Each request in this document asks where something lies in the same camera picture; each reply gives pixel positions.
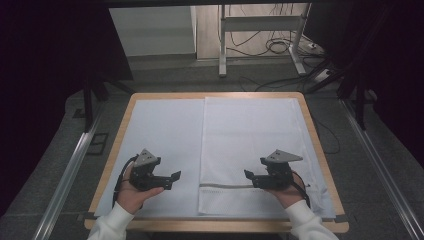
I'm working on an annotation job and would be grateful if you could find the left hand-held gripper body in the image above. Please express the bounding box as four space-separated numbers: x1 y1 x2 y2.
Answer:
129 148 173 192

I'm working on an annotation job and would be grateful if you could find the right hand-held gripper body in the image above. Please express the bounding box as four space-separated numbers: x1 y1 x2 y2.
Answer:
254 149 304 191

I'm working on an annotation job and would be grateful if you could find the white mesh laundry bag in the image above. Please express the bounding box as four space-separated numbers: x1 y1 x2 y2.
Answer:
198 96 329 217

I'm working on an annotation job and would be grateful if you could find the person's right hand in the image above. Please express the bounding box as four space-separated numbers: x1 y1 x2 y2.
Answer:
264 173 308 209

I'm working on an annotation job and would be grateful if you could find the person's left hand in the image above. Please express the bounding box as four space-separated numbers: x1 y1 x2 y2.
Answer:
116 168 165 214

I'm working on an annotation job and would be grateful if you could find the pale blue table mat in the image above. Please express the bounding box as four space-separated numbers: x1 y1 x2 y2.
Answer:
94 97 337 219

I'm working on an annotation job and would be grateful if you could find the wooden table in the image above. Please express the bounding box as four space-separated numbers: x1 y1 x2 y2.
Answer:
83 91 350 234

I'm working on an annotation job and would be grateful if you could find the black metal stand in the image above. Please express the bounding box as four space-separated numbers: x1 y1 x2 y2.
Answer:
81 74 136 134
304 58 368 132

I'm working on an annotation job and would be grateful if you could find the white power strip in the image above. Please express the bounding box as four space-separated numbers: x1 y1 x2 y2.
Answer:
313 68 333 83

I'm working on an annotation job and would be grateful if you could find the dark curtain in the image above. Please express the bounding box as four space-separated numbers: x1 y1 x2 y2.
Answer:
304 0 424 168
0 0 134 216

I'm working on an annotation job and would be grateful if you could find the white cabinet panel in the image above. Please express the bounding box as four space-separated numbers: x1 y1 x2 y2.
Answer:
109 5 198 58

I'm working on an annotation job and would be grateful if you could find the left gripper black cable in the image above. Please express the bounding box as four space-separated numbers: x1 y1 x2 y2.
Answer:
112 154 139 208

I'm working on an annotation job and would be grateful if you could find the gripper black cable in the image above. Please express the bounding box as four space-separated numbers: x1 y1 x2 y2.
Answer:
112 154 139 208
291 170 312 209

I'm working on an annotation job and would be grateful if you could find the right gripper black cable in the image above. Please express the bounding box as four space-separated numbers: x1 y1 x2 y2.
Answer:
291 170 312 209

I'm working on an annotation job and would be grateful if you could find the thin black floor cable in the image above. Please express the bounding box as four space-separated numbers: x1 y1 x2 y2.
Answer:
313 116 342 155

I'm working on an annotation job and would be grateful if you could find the metal floor rail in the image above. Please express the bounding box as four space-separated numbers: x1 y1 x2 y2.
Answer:
32 108 103 240
339 98 424 240

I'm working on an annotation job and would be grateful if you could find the tangle of black floor cables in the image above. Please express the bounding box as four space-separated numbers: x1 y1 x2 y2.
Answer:
225 3 323 58

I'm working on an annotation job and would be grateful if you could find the white metal desk frame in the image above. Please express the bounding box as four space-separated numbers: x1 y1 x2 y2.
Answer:
218 3 313 78

